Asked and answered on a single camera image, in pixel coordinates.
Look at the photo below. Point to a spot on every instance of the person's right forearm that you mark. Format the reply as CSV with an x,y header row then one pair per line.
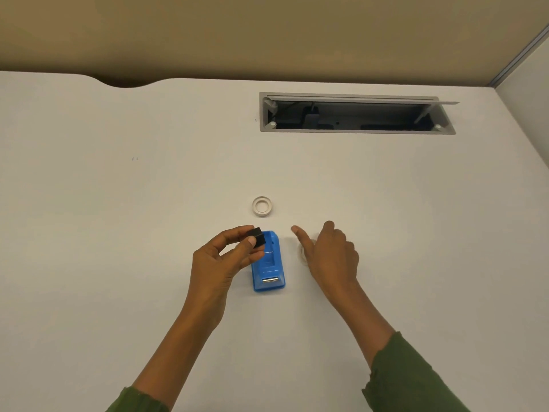
x,y
386,360

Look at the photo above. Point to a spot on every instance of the white tape roll core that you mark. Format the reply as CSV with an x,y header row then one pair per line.
x,y
255,206

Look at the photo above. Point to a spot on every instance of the clear tape roll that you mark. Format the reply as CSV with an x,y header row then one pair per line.
x,y
302,253

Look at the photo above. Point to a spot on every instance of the person's left thumb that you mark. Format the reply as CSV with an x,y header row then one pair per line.
x,y
241,249

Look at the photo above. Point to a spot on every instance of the blue tape dispenser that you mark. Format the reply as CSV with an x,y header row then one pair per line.
x,y
270,268

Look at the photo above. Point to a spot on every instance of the grey aluminium partition trim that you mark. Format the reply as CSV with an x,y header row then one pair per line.
x,y
517,55

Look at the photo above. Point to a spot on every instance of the black tape spindle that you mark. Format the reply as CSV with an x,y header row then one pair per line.
x,y
257,237

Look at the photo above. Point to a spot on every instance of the person's right thumb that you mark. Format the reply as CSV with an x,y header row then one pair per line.
x,y
303,241

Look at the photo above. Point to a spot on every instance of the person's right hand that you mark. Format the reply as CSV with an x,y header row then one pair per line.
x,y
332,263

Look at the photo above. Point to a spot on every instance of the person's left hand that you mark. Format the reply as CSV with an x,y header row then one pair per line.
x,y
210,278

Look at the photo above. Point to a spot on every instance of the person's left forearm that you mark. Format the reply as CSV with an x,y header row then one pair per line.
x,y
176,360

